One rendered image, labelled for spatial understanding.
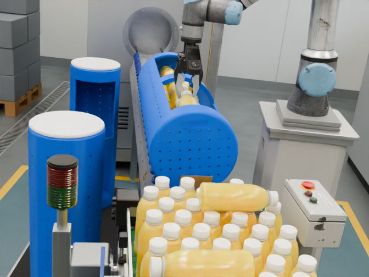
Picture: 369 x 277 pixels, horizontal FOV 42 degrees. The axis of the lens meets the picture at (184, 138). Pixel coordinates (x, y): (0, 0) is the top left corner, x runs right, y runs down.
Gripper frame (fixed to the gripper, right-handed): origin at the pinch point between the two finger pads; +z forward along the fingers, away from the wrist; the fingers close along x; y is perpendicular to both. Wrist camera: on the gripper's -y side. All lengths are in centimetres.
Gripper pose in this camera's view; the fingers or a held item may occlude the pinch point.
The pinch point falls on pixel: (186, 95)
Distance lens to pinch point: 170.3
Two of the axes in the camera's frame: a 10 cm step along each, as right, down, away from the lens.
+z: -1.0, 9.3, 3.6
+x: -9.9, -0.5, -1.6
